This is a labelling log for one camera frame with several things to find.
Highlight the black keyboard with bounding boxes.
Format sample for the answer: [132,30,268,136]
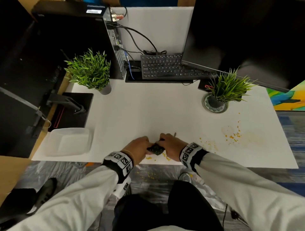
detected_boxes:
[140,53,218,80]

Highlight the small black labelled adapter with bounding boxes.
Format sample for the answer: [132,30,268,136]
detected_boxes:
[143,49,167,56]

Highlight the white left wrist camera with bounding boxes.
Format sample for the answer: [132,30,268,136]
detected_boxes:
[114,176,132,198]

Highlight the person's left hand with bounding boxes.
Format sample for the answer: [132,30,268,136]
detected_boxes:
[121,136,152,166]

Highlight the translucent plastic container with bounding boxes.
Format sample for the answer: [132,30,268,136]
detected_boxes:
[44,128,93,157]

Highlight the bushy green plant grey pot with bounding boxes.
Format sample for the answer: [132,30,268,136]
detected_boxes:
[64,49,112,95]

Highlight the marker wristband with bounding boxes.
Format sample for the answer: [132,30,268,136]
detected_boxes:
[102,151,134,184]
[179,142,209,172]

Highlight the person's right hand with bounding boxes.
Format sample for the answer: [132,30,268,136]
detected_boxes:
[159,133,189,162]

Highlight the person's black trousers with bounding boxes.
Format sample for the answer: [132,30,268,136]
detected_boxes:
[112,180,224,231]

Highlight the brown cardboard box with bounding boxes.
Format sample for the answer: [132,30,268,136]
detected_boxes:
[0,156,32,205]

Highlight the black desktop computer tower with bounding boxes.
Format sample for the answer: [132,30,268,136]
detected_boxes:
[32,0,127,80]

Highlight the person's silver right shoe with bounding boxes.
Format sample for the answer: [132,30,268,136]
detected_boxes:
[178,172,194,183]

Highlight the right marker wristband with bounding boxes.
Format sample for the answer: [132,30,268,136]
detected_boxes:
[179,142,209,172]

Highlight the gold bracelet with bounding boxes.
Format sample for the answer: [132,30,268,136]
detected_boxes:
[123,150,136,166]

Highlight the patterned round saucer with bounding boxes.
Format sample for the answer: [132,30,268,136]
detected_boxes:
[202,93,229,114]

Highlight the white partition panel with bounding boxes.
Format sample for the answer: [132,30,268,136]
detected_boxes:
[111,6,195,61]

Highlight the black right camera cable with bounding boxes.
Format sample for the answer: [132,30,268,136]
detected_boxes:
[221,203,228,231]

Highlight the person's left forearm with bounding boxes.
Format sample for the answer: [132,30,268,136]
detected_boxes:
[7,165,119,231]

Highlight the clear plastic floor sheet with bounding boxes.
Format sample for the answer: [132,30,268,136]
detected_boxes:
[14,161,251,231]

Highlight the person's right forearm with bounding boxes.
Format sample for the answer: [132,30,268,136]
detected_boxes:
[195,152,305,231]

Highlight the black monitor with red-striped stand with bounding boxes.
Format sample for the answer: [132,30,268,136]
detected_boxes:
[181,0,305,94]

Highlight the left marker wristband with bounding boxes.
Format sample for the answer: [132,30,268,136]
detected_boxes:
[102,151,134,184]

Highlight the black monitor with white label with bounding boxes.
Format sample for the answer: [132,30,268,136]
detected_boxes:
[0,0,94,159]

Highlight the yellow and green cleaning cloth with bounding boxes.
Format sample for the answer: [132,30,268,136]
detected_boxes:
[146,132,177,156]

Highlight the grassy green plant dark pot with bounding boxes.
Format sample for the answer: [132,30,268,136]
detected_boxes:
[206,68,258,108]

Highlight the thick black computer cable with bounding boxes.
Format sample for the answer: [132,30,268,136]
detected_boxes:
[106,21,159,54]

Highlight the blue network cable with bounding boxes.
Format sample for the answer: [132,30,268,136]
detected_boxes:
[125,51,136,81]

